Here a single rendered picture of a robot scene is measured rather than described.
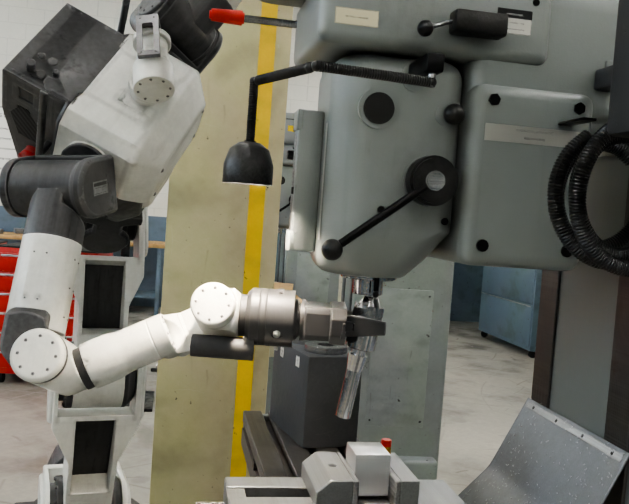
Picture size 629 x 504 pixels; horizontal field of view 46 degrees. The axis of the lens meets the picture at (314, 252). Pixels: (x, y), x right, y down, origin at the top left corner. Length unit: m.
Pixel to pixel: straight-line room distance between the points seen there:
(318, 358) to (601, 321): 0.56
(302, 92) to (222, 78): 7.51
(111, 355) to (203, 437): 1.85
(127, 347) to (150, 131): 0.38
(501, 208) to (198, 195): 1.88
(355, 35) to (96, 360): 0.59
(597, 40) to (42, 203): 0.86
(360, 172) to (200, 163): 1.83
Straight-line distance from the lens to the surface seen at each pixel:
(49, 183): 1.24
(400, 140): 1.07
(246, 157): 1.06
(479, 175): 1.08
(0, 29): 10.57
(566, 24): 1.18
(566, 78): 1.17
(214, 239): 2.85
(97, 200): 1.24
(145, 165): 1.31
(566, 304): 1.36
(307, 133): 1.12
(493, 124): 1.10
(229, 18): 1.25
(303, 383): 1.53
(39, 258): 1.20
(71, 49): 1.40
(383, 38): 1.06
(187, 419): 2.96
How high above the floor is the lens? 1.40
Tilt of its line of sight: 3 degrees down
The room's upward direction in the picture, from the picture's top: 4 degrees clockwise
